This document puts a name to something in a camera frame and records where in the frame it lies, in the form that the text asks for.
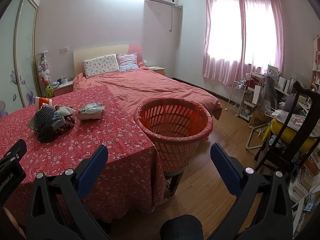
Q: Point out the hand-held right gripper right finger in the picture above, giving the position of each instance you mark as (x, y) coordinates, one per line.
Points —
(225, 170)

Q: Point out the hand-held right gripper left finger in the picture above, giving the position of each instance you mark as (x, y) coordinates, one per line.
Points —
(92, 170)

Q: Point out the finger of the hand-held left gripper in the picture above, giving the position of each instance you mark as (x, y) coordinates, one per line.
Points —
(15, 152)

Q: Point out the black mesh pouch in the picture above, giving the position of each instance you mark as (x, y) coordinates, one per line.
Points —
(45, 127)

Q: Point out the brown patterned scrunchie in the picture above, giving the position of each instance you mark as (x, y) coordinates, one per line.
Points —
(67, 126)

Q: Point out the orange plastic laundry basket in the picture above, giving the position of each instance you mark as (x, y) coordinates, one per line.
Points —
(175, 155)

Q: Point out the beige paper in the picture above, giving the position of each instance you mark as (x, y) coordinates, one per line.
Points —
(88, 116)

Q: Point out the orange paper cup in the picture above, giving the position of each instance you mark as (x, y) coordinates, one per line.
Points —
(43, 102)

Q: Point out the grey cloth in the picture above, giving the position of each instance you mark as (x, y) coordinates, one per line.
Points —
(66, 111)

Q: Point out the red floral tablecloth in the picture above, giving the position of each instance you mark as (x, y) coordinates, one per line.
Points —
(100, 135)

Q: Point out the dark wooden stool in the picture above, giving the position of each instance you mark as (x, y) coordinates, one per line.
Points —
(175, 182)

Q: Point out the brown paper bag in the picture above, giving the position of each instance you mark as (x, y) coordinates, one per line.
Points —
(260, 120)

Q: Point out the yellow bag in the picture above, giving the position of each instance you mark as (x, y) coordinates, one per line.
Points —
(282, 132)

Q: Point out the dark wooden chair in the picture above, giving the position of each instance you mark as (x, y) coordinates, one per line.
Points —
(290, 140)

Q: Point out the person's denim-clad leg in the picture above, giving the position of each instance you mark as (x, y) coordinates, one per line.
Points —
(181, 227)

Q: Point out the pink and white nightstand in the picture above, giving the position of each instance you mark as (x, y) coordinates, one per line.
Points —
(62, 90)
(156, 70)

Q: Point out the white paper bag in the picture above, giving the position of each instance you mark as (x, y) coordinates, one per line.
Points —
(257, 95)

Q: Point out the white low shelf unit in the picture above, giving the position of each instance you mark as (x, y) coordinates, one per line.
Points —
(303, 192)

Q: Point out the clear tube of plush toys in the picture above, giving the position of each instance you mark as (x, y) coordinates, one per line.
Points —
(45, 75)

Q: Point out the white mug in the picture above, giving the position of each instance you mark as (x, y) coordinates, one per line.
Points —
(64, 80)

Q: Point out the grey garment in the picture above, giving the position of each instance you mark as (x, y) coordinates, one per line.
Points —
(271, 92)

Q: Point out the sliding wardrobe with purple flowers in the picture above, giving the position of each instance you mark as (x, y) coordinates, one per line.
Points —
(22, 55)

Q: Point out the salmon duvet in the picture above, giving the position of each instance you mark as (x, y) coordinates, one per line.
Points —
(155, 87)

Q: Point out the white floral pillow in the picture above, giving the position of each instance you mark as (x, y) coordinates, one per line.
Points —
(101, 66)

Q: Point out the cluttered white desk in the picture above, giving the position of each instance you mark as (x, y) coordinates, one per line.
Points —
(282, 82)

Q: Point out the pink window curtain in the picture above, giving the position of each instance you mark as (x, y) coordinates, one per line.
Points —
(222, 65)

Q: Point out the pink striped pillow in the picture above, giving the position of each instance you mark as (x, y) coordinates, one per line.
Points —
(127, 61)

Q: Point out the beige and pink headboard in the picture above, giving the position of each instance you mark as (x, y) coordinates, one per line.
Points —
(100, 51)

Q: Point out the white bookshelf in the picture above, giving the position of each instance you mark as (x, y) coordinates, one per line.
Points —
(316, 60)

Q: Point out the white air conditioner pipe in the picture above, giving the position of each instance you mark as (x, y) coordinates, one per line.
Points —
(171, 17)

